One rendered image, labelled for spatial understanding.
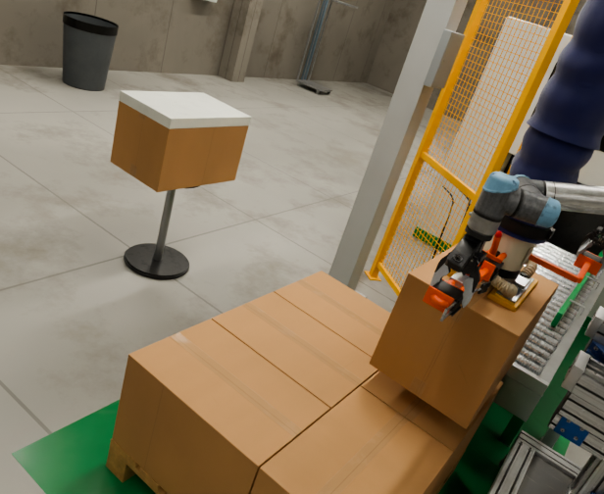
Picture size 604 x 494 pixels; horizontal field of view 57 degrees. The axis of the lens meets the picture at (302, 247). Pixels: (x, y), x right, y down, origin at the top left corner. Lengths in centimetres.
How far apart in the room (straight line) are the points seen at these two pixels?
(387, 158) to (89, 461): 222
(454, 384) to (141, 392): 105
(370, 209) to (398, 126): 53
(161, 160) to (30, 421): 134
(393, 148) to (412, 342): 162
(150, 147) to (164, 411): 150
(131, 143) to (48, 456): 158
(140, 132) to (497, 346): 204
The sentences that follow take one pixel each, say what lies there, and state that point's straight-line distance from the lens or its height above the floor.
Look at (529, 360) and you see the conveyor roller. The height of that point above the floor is 52.
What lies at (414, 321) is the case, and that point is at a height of 90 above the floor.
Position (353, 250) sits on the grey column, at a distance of 359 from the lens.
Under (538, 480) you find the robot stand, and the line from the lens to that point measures 282.
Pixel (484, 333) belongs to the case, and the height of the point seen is 99.
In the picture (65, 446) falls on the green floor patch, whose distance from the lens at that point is 245.
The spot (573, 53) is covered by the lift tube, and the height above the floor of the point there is 184.
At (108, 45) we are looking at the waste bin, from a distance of 684.
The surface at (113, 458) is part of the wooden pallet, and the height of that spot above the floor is 7.
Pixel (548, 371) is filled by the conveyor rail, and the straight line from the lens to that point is 278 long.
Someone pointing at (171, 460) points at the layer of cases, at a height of 29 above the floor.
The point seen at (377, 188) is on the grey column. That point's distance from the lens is 344.
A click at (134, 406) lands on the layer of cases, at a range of 209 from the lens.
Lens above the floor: 182
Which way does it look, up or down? 25 degrees down
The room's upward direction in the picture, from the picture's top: 18 degrees clockwise
